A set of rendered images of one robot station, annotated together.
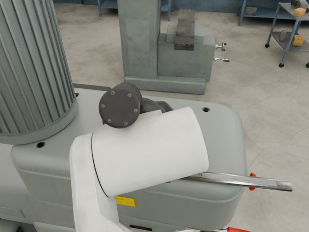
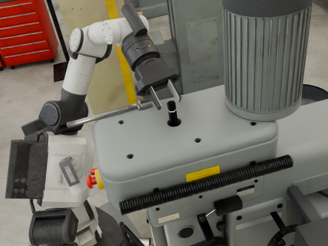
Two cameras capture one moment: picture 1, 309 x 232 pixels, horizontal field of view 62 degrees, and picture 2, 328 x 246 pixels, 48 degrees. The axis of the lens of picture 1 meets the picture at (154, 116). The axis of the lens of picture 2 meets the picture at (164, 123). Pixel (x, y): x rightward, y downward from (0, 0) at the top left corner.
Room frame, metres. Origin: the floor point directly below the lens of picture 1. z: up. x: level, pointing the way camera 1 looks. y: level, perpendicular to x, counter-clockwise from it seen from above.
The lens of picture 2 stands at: (1.13, -0.24, 2.49)
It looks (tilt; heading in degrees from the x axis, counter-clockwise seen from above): 38 degrees down; 161
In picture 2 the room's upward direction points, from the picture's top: 9 degrees counter-clockwise
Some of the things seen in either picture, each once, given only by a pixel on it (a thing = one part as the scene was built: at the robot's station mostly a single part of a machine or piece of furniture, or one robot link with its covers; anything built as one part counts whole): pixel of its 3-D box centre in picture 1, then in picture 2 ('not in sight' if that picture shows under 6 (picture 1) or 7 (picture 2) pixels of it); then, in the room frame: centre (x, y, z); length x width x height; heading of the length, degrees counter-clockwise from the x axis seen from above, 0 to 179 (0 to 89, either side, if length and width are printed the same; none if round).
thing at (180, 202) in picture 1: (135, 151); (182, 143); (0.41, 0.04, 1.81); 0.47 x 0.26 x 0.16; 80
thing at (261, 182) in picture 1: (217, 177); (109, 113); (0.27, -0.11, 1.89); 0.24 x 0.04 x 0.01; 82
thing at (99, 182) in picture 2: not in sight; (100, 178); (0.36, -0.20, 1.76); 0.06 x 0.02 x 0.06; 170
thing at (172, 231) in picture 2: not in sight; (189, 219); (0.41, 0.03, 1.47); 0.21 x 0.19 x 0.32; 170
